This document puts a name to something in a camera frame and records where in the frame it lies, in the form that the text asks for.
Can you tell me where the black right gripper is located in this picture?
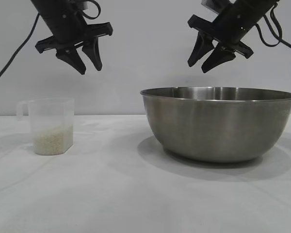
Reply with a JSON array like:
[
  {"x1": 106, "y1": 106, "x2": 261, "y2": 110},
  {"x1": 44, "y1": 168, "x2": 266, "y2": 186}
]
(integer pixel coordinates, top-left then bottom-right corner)
[{"x1": 187, "y1": 0, "x2": 279, "y2": 74}]

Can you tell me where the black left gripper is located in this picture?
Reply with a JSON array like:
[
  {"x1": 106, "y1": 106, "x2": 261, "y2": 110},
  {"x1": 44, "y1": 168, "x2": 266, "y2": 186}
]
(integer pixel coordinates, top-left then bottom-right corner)
[{"x1": 31, "y1": 0, "x2": 113, "y2": 75}]

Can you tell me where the clear plastic measuring cup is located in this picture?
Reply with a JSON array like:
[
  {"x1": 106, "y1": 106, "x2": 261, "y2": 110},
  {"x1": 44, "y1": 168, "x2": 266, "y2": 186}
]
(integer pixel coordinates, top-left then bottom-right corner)
[{"x1": 16, "y1": 98, "x2": 75, "y2": 156}]

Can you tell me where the stainless steel mixing bowl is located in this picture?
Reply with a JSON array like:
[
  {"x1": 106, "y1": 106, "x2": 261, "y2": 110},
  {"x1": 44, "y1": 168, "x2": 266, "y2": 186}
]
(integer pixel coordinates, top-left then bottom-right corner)
[{"x1": 140, "y1": 86, "x2": 291, "y2": 163}]

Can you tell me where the white uncooked rice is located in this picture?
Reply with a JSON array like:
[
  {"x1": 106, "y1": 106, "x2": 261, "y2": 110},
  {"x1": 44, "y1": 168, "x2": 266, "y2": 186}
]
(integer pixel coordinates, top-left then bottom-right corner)
[{"x1": 33, "y1": 123, "x2": 74, "y2": 155}]

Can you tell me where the looped black left camera cable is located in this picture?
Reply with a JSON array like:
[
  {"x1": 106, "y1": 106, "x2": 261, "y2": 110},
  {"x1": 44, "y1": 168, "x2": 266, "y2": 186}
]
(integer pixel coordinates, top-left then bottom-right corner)
[{"x1": 81, "y1": 0, "x2": 101, "y2": 19}]

